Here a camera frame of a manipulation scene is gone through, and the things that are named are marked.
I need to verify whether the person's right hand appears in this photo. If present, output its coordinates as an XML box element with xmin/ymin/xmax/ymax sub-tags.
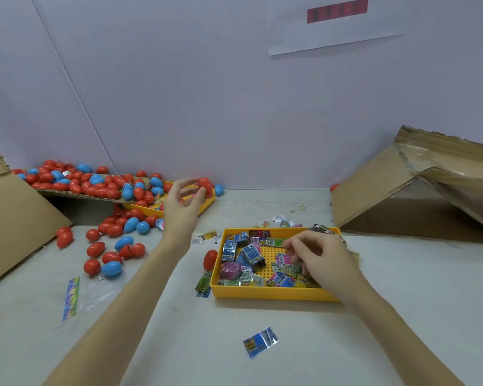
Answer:
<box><xmin>283</xmin><ymin>229</ymin><xmax>375</xmax><ymax>306</ymax></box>

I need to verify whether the person's left hand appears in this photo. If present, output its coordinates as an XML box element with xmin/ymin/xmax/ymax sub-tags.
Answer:
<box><xmin>159</xmin><ymin>179</ymin><xmax>207</xmax><ymax>254</ymax></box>

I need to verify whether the pile of plastic eggs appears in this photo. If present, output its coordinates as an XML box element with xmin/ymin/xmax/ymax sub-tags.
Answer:
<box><xmin>12</xmin><ymin>163</ymin><xmax>225</xmax><ymax>278</ymax></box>

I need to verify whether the blue packet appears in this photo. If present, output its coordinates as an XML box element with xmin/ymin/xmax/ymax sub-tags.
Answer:
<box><xmin>242</xmin><ymin>326</ymin><xmax>280</xmax><ymax>359</ymax></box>

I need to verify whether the person's left forearm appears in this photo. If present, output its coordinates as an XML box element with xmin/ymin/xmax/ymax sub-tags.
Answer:
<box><xmin>44</xmin><ymin>241</ymin><xmax>186</xmax><ymax>386</ymax></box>

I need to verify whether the person's right forearm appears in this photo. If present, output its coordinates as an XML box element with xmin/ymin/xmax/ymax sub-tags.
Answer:
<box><xmin>350</xmin><ymin>289</ymin><xmax>468</xmax><ymax>386</ymax></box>

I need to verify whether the yellow tray under eggs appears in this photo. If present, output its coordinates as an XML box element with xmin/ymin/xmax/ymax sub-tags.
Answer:
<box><xmin>125</xmin><ymin>182</ymin><xmax>218</xmax><ymax>219</ymax></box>

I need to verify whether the yellow plastic tray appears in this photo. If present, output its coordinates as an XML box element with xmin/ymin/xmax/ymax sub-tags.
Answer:
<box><xmin>210</xmin><ymin>228</ymin><xmax>343</xmax><ymax>302</ymax></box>

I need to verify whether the torn flattened cardboard box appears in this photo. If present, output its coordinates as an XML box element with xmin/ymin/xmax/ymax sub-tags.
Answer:
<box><xmin>330</xmin><ymin>125</ymin><xmax>483</xmax><ymax>244</ymax></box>

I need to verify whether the brown cardboard sheet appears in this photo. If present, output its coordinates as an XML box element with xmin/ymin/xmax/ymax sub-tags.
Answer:
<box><xmin>36</xmin><ymin>187</ymin><xmax>130</xmax><ymax>204</ymax></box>

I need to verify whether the clear bag with coloured label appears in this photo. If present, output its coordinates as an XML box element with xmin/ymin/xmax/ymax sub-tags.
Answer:
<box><xmin>62</xmin><ymin>269</ymin><xmax>130</xmax><ymax>322</ymax></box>

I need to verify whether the tall brown cardboard box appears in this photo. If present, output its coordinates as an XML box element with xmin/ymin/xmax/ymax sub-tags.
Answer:
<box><xmin>0</xmin><ymin>143</ymin><xmax>72</xmax><ymax>290</ymax></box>

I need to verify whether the white paper sign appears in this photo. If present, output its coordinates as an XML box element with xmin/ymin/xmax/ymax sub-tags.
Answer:
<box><xmin>268</xmin><ymin>0</ymin><xmax>420</xmax><ymax>57</ymax></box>

